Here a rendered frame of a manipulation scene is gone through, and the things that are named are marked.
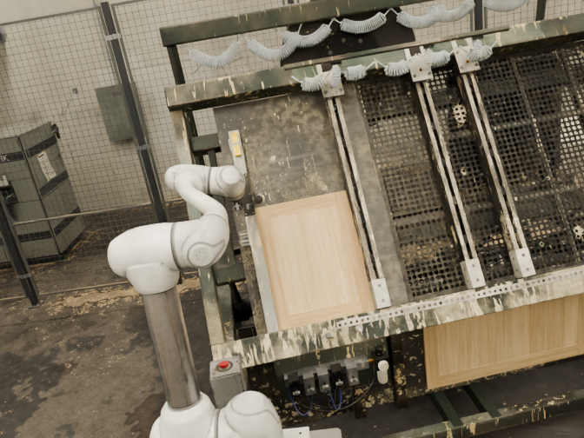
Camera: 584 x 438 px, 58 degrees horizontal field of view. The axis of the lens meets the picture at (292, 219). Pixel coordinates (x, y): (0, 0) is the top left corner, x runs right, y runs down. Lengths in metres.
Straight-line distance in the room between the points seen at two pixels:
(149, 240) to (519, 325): 2.06
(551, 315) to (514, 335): 0.22
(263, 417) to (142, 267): 0.57
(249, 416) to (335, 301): 0.91
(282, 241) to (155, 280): 1.04
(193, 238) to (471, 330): 1.80
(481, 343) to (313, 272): 1.00
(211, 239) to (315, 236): 1.08
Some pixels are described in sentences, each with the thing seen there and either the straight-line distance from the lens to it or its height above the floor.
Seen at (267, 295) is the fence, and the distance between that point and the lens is 2.35.
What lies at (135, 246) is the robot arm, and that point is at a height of 1.66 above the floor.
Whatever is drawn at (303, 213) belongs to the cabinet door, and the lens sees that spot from 2.43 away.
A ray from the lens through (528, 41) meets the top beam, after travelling 2.95.
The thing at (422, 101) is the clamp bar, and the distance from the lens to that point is 2.65.
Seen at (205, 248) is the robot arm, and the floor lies 1.64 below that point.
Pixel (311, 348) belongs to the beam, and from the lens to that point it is 2.34.
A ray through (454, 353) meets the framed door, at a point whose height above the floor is 0.44.
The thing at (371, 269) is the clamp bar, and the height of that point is 1.07.
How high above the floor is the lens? 2.17
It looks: 21 degrees down
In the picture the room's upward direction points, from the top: 10 degrees counter-clockwise
